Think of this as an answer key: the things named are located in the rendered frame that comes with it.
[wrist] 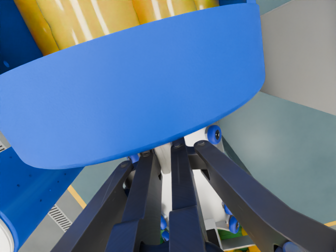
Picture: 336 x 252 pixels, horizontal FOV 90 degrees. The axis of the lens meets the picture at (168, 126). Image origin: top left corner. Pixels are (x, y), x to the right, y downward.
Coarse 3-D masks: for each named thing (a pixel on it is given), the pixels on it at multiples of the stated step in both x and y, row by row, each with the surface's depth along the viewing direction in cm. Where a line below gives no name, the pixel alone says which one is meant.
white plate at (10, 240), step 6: (0, 222) 39; (0, 228) 39; (6, 228) 40; (0, 234) 40; (6, 234) 40; (0, 240) 41; (6, 240) 41; (12, 240) 42; (0, 246) 41; (6, 246) 41; (12, 246) 42
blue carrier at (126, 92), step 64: (0, 0) 21; (0, 64) 18; (64, 64) 8; (128, 64) 8; (192, 64) 9; (256, 64) 12; (0, 128) 12; (64, 128) 9; (128, 128) 9; (192, 128) 10
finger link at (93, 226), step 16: (128, 160) 14; (112, 176) 12; (96, 192) 11; (112, 192) 11; (128, 192) 13; (96, 208) 9; (112, 208) 10; (80, 224) 9; (96, 224) 9; (112, 224) 10; (64, 240) 8; (80, 240) 8; (96, 240) 9
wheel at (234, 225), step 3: (231, 219) 48; (234, 219) 48; (231, 222) 48; (234, 222) 48; (237, 222) 49; (231, 225) 47; (234, 225) 47; (237, 225) 48; (231, 228) 47; (234, 228) 47; (237, 228) 49; (231, 231) 48; (234, 231) 47; (237, 231) 49
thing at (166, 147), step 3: (171, 141) 15; (165, 144) 14; (168, 144) 14; (171, 144) 15; (162, 147) 14; (165, 147) 14; (168, 147) 14; (165, 150) 14; (168, 150) 14; (165, 153) 14; (168, 153) 14; (165, 156) 14; (168, 156) 14; (168, 159) 14; (168, 162) 15
